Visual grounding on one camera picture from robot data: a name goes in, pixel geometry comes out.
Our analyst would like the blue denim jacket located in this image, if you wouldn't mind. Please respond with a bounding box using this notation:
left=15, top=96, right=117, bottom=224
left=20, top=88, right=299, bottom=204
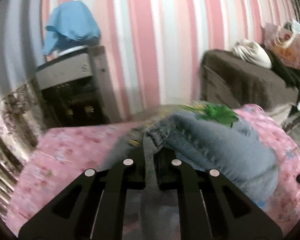
left=102, top=111, right=279, bottom=239

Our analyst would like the pink floral bed quilt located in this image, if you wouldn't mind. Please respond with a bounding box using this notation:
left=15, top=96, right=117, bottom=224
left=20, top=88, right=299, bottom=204
left=6, top=104, right=300, bottom=234

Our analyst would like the floral beige curtain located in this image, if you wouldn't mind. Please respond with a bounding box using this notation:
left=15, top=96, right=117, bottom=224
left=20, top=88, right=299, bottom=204
left=0, top=79, right=47, bottom=218

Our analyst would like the grey water dispenser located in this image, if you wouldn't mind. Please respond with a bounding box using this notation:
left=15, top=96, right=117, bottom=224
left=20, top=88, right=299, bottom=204
left=36, top=46, right=121, bottom=127

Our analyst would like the brown blanket covered furniture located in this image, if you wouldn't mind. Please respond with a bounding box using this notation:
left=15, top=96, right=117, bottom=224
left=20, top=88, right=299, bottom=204
left=200, top=50, right=299, bottom=111

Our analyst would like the black garment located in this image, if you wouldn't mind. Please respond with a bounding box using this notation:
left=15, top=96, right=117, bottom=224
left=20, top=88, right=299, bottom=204
left=261, top=44, right=300, bottom=89

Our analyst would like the white folded garment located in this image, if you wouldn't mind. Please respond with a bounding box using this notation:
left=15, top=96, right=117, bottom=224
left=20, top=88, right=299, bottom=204
left=231, top=39, right=272, bottom=69

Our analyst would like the pink floral gift bag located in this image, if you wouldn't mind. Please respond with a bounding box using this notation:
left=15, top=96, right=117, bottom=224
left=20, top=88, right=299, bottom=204
left=264, top=23, right=300, bottom=70

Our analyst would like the light blue cloth cover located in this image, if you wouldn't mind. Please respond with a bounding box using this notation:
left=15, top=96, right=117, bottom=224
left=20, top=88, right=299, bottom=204
left=43, top=1, right=101, bottom=56

